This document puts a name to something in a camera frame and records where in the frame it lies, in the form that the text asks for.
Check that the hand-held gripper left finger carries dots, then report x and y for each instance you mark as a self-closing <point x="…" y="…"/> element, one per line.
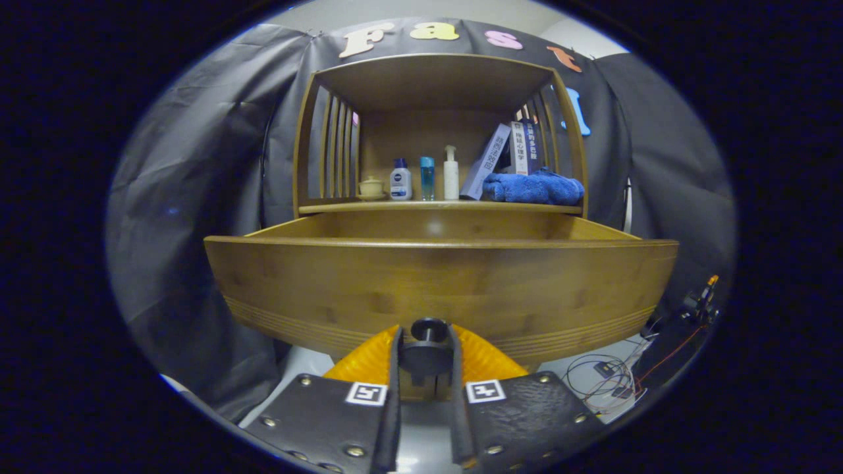
<point x="394" y="428"/>

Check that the blue towel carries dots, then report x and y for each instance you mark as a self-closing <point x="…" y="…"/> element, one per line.
<point x="533" y="187"/>

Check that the beige lidded teacup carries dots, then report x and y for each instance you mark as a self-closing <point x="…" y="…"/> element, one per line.
<point x="371" y="187"/>

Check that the white pump bottle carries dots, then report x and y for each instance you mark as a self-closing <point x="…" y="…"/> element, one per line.
<point x="451" y="178"/>

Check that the white spine book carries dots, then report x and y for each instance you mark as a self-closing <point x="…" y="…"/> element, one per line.
<point x="520" y="148"/>

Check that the dark blue book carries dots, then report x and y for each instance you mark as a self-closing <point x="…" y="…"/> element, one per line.
<point x="532" y="141"/>

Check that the white bottle blue cap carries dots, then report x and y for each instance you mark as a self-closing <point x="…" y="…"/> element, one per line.
<point x="400" y="184"/>

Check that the wooden countertop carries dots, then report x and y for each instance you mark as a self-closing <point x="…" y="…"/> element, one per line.
<point x="448" y="205"/>

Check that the black equipment with orange clamp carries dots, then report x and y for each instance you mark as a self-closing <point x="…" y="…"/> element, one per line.
<point x="698" y="303"/>

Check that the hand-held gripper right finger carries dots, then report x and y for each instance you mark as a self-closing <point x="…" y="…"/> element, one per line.
<point x="458" y="428"/>

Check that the wooden drawer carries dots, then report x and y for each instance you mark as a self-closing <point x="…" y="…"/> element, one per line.
<point x="461" y="283"/>

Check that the wooden cabinet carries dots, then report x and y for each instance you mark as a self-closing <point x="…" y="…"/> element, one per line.
<point x="421" y="85"/>

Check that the lavender book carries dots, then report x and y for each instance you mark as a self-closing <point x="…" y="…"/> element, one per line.
<point x="484" y="164"/>

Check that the clear blue bottle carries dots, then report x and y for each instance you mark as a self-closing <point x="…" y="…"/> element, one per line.
<point x="427" y="181"/>

